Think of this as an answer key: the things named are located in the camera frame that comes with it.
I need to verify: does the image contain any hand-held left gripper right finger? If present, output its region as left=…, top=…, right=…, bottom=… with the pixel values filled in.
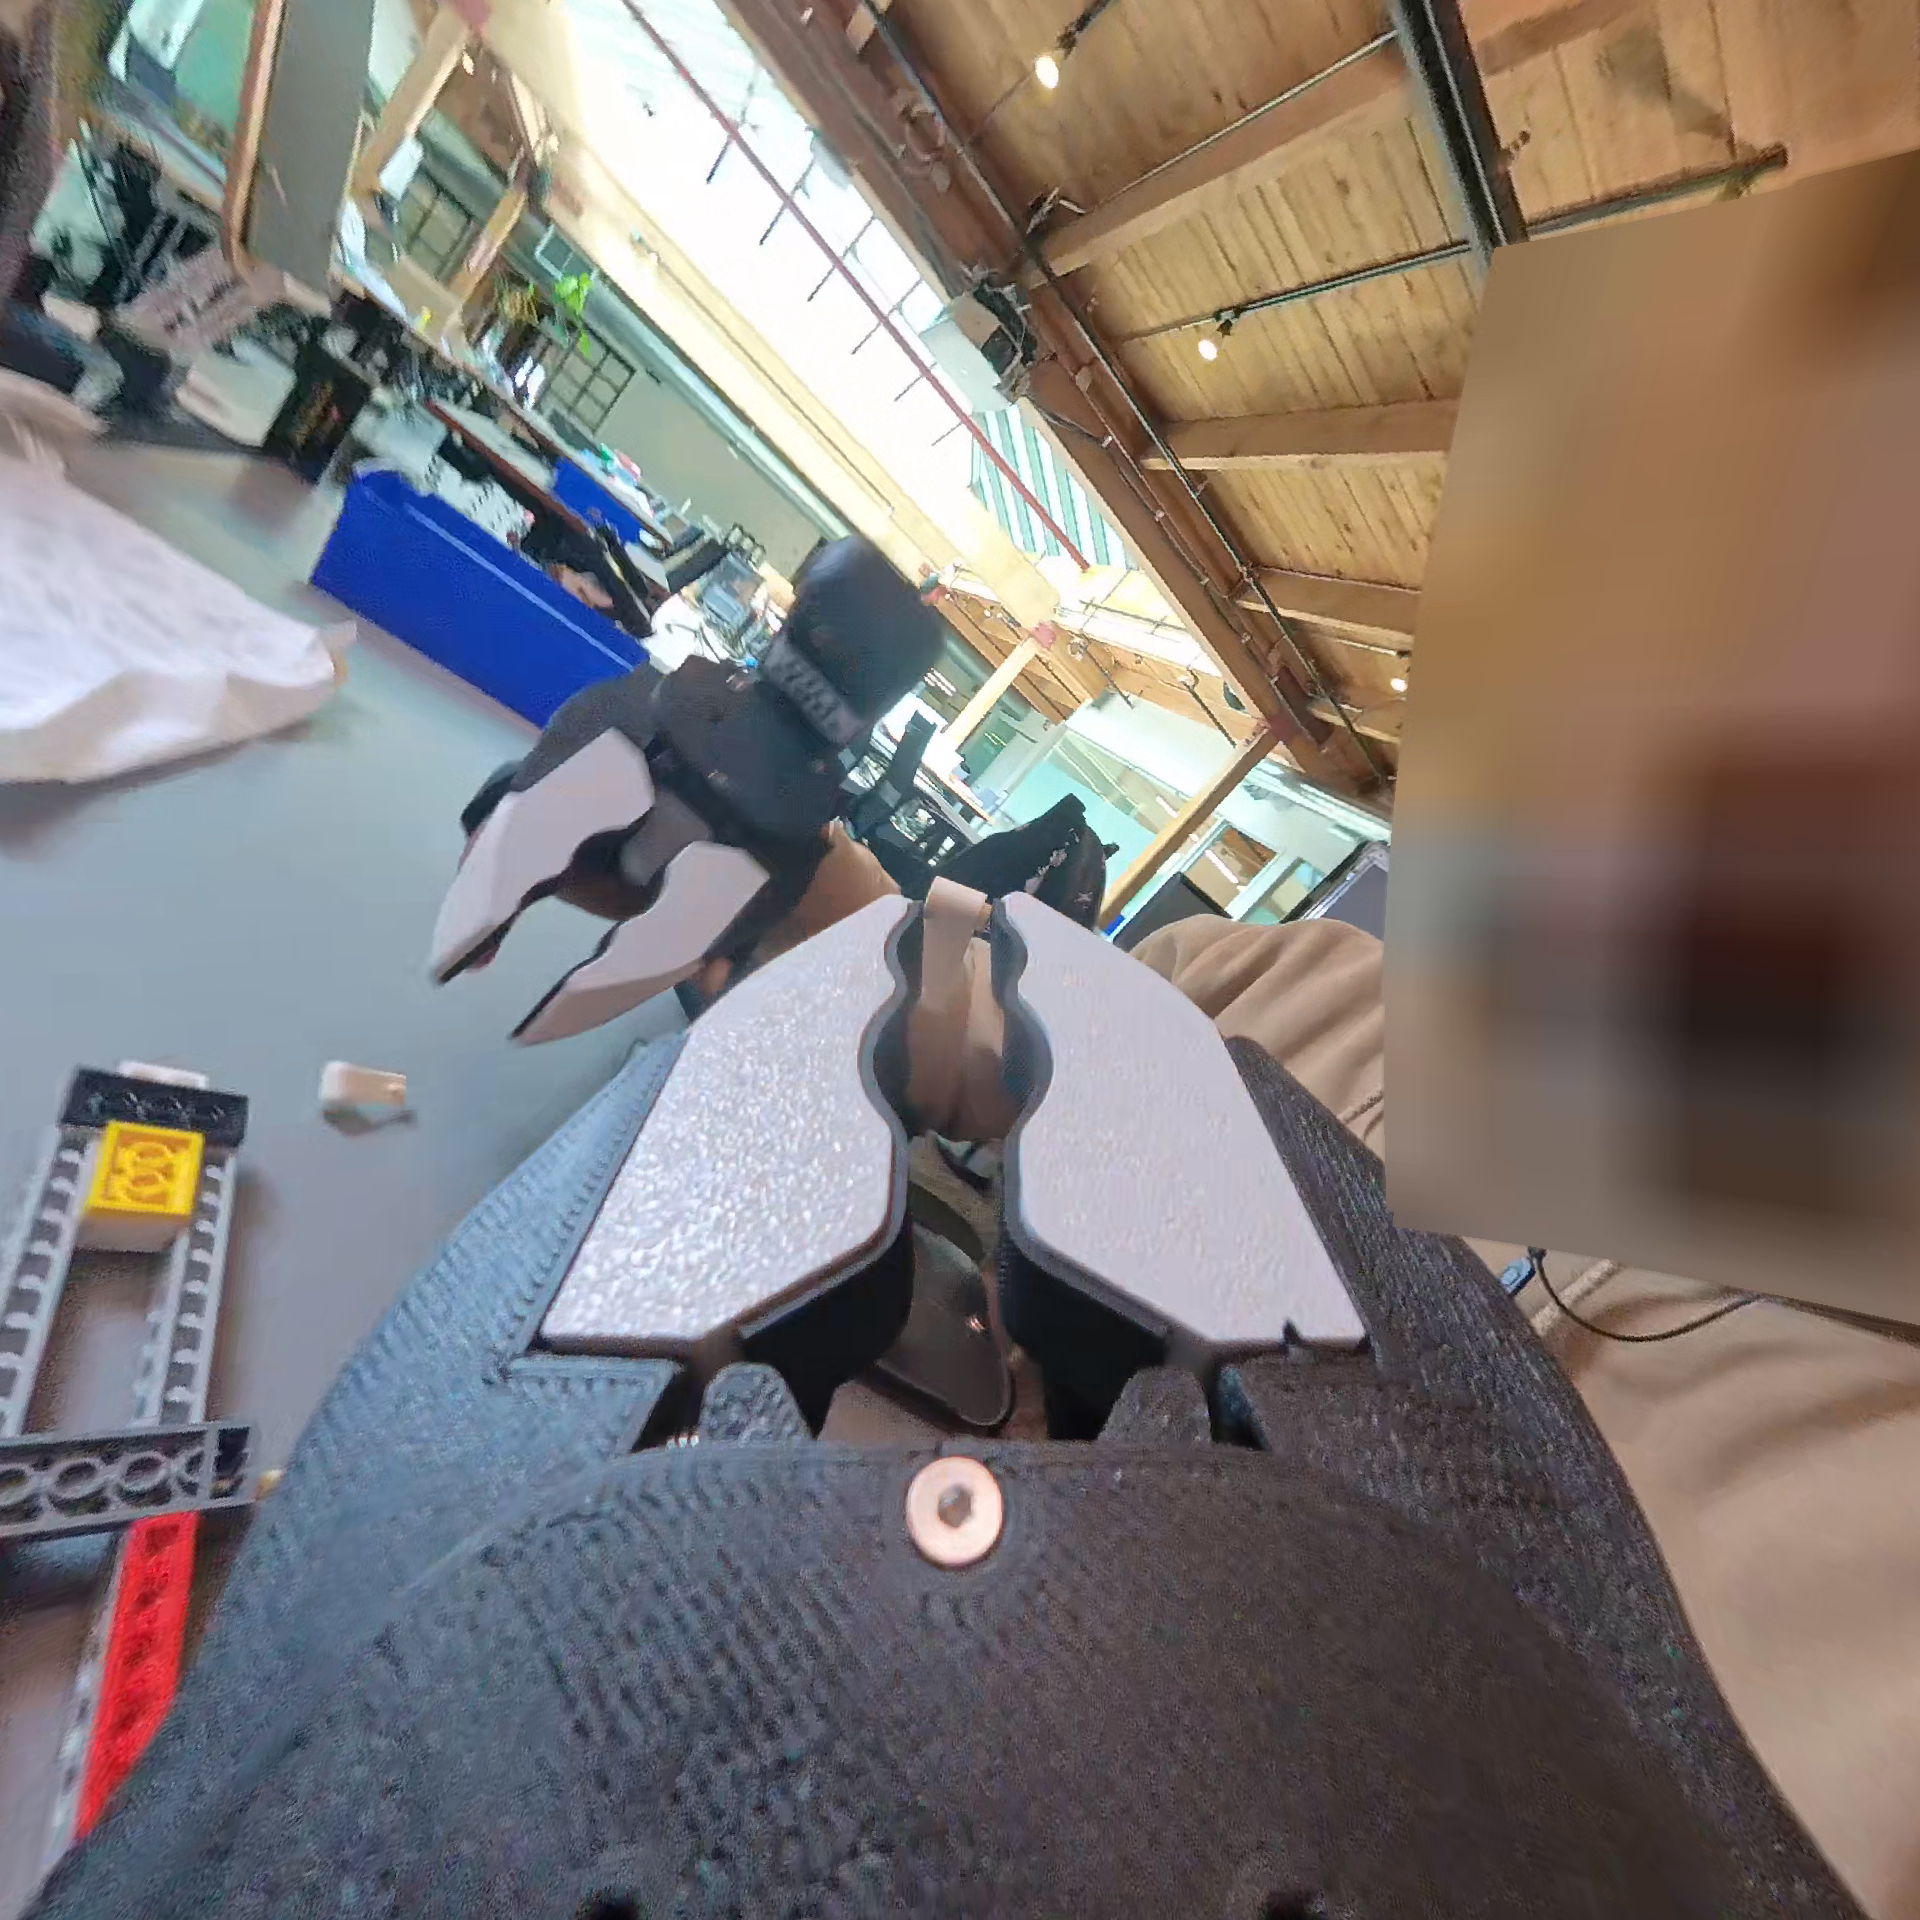
left=989, top=892, right=1370, bottom=1353

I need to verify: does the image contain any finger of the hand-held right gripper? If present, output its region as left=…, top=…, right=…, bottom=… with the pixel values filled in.
left=427, top=729, right=663, bottom=986
left=513, top=836, right=777, bottom=1049

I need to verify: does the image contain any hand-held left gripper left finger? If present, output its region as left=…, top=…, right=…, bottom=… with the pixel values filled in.
left=537, top=896, right=917, bottom=1353

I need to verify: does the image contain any lego set cardboard box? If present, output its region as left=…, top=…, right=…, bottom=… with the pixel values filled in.
left=262, top=335, right=378, bottom=479

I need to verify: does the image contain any person's right hand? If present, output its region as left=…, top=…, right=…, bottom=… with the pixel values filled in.
left=675, top=815, right=917, bottom=1022

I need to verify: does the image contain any blue plastic storage bin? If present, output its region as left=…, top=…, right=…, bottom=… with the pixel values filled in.
left=310, top=469, right=652, bottom=730
left=548, top=454, right=669, bottom=544

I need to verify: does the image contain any thin black cable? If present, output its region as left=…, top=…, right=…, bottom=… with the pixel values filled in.
left=1500, top=1245, right=1771, bottom=1342

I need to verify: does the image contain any grey red lego beam frame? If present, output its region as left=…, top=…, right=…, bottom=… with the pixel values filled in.
left=0, top=1062, right=260, bottom=1862

